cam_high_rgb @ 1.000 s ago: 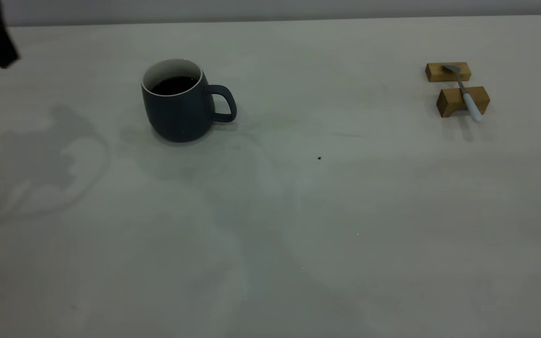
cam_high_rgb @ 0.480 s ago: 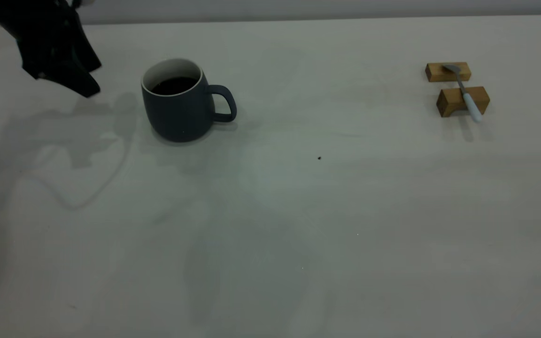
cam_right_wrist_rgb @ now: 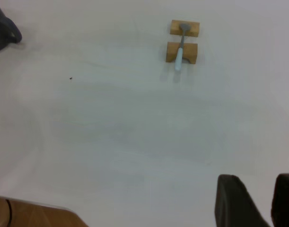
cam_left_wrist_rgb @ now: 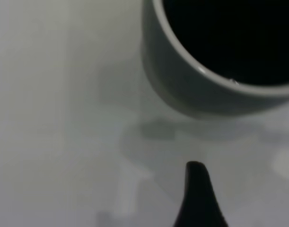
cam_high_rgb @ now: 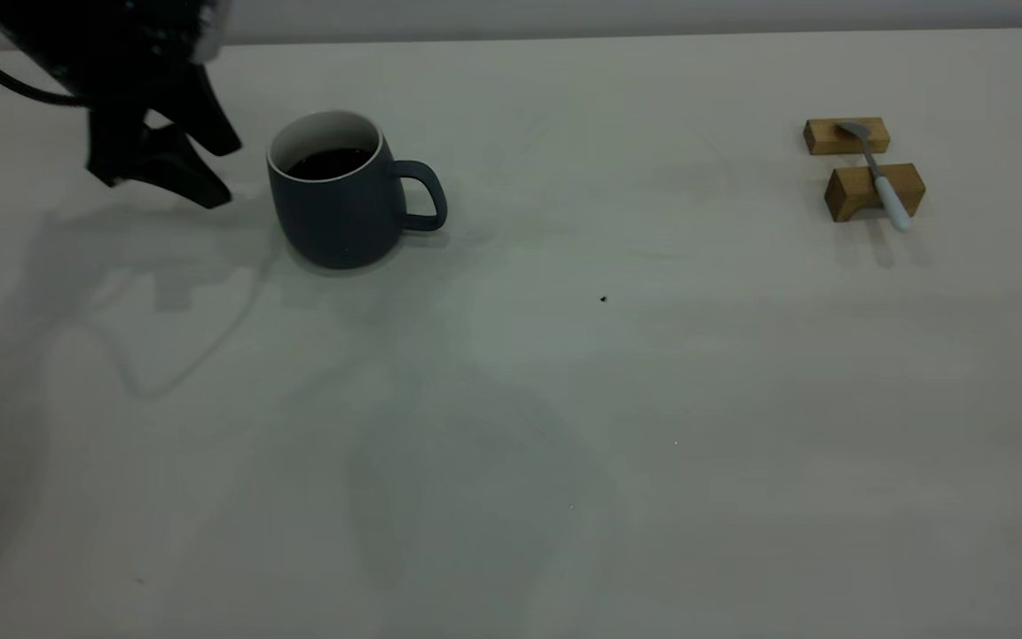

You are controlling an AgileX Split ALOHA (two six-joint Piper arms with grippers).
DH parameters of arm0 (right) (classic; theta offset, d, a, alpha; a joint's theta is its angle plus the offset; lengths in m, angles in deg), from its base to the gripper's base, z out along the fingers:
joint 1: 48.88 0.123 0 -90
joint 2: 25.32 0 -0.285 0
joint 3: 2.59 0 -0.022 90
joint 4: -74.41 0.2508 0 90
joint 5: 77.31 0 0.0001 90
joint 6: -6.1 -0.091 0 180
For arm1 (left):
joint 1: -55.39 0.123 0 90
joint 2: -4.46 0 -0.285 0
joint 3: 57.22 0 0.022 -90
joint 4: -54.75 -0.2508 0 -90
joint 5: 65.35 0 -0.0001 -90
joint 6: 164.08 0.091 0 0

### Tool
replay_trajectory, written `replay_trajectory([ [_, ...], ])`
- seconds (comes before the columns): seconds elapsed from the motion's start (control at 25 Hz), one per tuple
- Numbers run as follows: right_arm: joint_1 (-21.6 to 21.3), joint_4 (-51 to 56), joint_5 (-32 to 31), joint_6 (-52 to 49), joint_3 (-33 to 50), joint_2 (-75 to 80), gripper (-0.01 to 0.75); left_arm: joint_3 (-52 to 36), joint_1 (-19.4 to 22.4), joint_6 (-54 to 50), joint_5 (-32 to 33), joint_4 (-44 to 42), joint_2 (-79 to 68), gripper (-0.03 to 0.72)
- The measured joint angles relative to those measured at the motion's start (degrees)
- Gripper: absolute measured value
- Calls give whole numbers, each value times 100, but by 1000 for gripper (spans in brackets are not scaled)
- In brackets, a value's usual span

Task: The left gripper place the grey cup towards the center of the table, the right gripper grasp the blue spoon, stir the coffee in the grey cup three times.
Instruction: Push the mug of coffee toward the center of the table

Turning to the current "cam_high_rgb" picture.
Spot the arched wooden block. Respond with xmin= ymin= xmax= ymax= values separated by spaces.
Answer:
xmin=824 ymin=162 xmax=927 ymax=223

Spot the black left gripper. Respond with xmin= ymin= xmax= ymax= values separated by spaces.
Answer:
xmin=0 ymin=0 xmax=243 ymax=210

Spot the metal spoon pale blue handle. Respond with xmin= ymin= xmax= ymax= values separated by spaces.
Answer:
xmin=835 ymin=122 xmax=912 ymax=233

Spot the dark grey ceramic mug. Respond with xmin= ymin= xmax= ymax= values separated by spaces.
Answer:
xmin=266 ymin=110 xmax=449 ymax=271

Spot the flat rectangular wooden block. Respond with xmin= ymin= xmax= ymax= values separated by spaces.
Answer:
xmin=803 ymin=117 xmax=891 ymax=157

